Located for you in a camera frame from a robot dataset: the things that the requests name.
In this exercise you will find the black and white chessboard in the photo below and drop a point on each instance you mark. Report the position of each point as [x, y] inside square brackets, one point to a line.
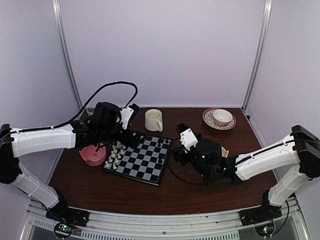
[141, 163]

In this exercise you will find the white ribbed ceramic mug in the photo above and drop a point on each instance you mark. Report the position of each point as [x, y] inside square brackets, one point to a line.
[153, 120]

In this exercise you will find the aluminium frame post right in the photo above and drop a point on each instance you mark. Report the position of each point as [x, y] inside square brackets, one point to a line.
[264, 29]

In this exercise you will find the aluminium frame post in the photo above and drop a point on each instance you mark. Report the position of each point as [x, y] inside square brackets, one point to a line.
[65, 53]
[264, 29]

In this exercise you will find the clear glass cup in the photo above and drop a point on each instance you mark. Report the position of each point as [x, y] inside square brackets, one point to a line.
[90, 109]

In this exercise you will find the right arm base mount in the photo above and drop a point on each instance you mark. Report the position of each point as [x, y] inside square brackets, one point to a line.
[262, 219]

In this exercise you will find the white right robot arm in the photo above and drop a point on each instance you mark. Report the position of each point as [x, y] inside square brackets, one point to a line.
[300, 149]

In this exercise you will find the pink bowl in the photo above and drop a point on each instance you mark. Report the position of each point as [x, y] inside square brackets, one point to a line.
[93, 156]

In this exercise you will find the cream bowl of black pieces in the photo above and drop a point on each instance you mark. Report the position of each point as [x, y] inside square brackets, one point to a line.
[224, 152]

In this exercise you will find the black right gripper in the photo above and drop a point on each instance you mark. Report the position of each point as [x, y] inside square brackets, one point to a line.
[178, 153]

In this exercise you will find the aluminium frame post left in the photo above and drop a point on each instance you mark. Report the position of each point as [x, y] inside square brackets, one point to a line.
[65, 53]

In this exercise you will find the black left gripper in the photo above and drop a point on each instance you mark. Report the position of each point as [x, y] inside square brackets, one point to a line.
[135, 141]

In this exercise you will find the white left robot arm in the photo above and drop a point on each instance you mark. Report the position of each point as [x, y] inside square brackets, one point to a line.
[108, 124]

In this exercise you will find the floral patterned saucer plate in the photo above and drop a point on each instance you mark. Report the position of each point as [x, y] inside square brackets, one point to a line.
[208, 119]

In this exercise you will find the aluminium front rail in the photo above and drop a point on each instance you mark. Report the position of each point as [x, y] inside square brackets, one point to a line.
[223, 225]

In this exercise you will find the white ceramic cup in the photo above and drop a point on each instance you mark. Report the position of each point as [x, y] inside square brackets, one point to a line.
[222, 117]

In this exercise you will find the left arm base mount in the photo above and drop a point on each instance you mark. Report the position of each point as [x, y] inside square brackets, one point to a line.
[66, 225]

